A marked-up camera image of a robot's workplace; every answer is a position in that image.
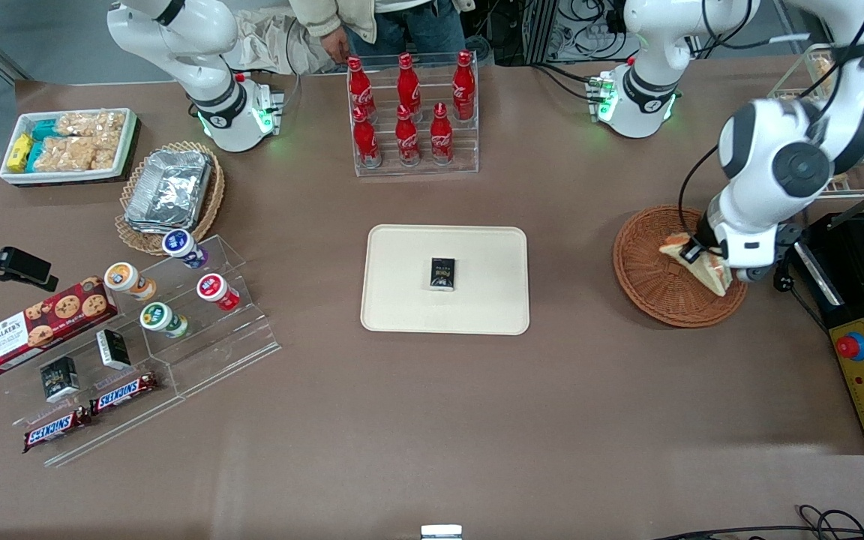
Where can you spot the Snickers chocolate bar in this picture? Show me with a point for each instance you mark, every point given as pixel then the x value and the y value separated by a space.
pixel 57 430
pixel 124 394

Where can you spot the purple lid gum bottle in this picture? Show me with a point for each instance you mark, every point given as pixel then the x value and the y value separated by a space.
pixel 181 244

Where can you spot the teal snack packet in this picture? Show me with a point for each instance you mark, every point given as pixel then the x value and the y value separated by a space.
pixel 36 156
pixel 43 130

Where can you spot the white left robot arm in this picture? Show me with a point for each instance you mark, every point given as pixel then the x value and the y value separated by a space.
pixel 769 157

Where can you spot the black appliance housing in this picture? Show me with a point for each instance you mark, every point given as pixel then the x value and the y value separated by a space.
pixel 826 277

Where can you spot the red lid gum bottle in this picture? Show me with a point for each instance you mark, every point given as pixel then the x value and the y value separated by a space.
pixel 214 289

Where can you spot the light oval wicker basket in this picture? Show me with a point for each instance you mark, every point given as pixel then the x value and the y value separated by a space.
pixel 136 240

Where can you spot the brown round wicker basket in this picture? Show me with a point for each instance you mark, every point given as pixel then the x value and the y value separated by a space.
pixel 657 292

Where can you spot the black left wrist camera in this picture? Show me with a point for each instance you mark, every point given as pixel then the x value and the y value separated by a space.
pixel 786 247

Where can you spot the green lid gum bottle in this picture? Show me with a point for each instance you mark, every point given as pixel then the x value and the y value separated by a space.
pixel 158 319

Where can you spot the white rectangular snack bin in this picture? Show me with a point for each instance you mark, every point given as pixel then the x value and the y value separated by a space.
pixel 130 142

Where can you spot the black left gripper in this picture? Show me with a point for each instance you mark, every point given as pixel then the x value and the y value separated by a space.
pixel 703 232

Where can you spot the clear acrylic bottle stand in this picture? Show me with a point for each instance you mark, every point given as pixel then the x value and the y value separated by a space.
pixel 469 150

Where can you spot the clear acrylic tiered snack stand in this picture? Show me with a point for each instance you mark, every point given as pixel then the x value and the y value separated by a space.
pixel 207 352

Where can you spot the cream plastic serving tray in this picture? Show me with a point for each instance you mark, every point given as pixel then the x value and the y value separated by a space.
pixel 402 285

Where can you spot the red cola bottle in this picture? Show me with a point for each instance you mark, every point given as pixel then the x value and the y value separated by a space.
pixel 409 84
pixel 441 139
pixel 366 142
pixel 407 139
pixel 463 86
pixel 359 86

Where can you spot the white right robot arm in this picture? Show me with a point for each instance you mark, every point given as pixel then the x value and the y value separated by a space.
pixel 207 97

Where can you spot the black Face tissue pack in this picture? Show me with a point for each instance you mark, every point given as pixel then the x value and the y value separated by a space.
pixel 59 379

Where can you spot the person in beige jacket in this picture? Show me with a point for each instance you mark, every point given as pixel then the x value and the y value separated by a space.
pixel 402 19

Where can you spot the small black tissue pack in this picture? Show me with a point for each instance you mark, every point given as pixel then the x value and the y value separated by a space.
pixel 443 274

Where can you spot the stack of foil trays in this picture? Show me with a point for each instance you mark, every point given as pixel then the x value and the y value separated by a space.
pixel 169 191

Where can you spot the triangular sandwich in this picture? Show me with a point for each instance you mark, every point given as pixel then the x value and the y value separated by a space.
pixel 709 276

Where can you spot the red Walkers cookie box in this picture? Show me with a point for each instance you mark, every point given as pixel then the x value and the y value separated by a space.
pixel 42 326

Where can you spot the yellow snack packet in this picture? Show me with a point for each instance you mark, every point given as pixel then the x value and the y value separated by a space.
pixel 19 152

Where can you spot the clear bag of rice crackers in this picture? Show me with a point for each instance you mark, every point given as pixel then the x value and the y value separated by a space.
pixel 91 124
pixel 76 154

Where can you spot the small white device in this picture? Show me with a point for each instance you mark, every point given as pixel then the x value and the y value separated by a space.
pixel 441 532

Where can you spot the red emergency stop button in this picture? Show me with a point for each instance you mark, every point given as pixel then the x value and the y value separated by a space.
pixel 852 346

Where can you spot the black tissue pack white barcode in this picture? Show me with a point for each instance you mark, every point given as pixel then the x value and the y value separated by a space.
pixel 113 349

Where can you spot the bystander bare hand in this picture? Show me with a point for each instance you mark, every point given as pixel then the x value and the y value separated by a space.
pixel 337 46

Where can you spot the orange lid gum bottle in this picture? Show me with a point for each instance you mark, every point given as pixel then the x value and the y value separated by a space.
pixel 124 277

